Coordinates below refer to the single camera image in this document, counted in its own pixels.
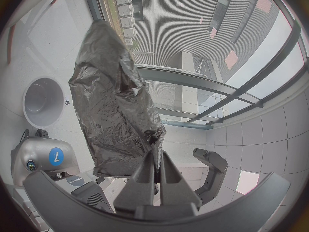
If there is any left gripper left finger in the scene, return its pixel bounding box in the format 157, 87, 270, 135
114, 151, 155, 213

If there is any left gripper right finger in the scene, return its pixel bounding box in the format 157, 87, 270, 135
159, 150, 203, 211

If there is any black plastic bag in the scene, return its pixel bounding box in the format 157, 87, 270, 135
68, 19, 167, 178

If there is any white trash bin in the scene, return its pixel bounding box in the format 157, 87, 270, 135
22, 76, 65, 128

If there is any window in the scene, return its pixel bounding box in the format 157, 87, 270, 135
82, 0, 309, 131

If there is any white chair with wooden legs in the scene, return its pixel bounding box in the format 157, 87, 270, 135
7, 0, 73, 65

